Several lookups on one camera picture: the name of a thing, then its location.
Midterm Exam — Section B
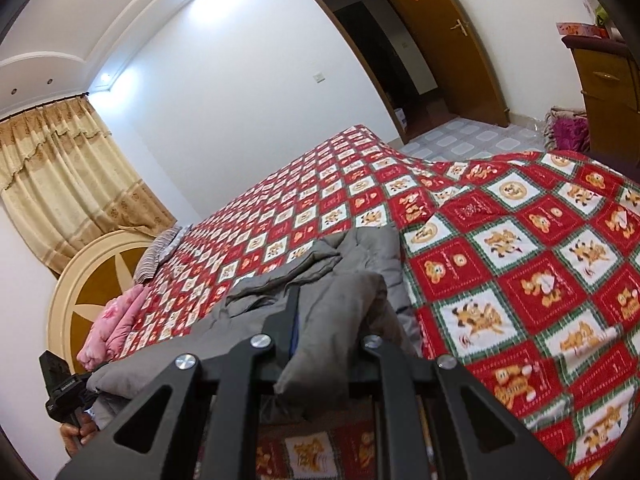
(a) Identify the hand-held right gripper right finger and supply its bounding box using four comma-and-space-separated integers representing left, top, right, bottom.
361, 334, 574, 480

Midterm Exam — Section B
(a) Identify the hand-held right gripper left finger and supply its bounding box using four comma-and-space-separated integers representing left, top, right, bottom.
54, 286, 302, 480

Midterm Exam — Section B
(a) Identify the grey puffer jacket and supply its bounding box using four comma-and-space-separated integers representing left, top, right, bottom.
86, 225, 422, 432

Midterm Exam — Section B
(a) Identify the person's left hand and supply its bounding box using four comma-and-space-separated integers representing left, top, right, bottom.
59, 409, 99, 462

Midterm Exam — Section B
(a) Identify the pink quilt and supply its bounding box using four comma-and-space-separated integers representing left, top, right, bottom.
76, 284, 152, 372

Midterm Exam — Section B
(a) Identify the cream wooden headboard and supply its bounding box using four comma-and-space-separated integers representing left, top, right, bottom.
46, 229, 162, 362

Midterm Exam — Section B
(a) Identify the red printed bedsheet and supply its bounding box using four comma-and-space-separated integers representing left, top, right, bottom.
107, 124, 640, 480

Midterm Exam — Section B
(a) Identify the striped pillow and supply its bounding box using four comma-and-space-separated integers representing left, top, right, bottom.
132, 225, 192, 284

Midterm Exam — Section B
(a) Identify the beige patterned curtain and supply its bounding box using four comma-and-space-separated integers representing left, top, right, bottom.
0, 97, 177, 277

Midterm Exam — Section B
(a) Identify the dark curtain rod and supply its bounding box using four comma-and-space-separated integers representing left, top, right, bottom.
0, 91, 91, 122

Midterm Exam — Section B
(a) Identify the purple fluffy blanket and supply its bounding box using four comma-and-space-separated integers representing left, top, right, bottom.
542, 105, 592, 152

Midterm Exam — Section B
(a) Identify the brown wooden door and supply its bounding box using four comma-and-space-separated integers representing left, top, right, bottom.
370, 0, 512, 129

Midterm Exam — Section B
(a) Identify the brown wooden dresser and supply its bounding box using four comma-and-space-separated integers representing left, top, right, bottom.
561, 35, 640, 162

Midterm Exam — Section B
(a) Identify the pink flat box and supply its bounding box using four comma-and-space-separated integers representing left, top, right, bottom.
555, 21, 609, 39

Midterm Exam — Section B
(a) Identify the dark wooden door frame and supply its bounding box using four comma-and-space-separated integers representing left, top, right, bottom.
301, 0, 407, 147

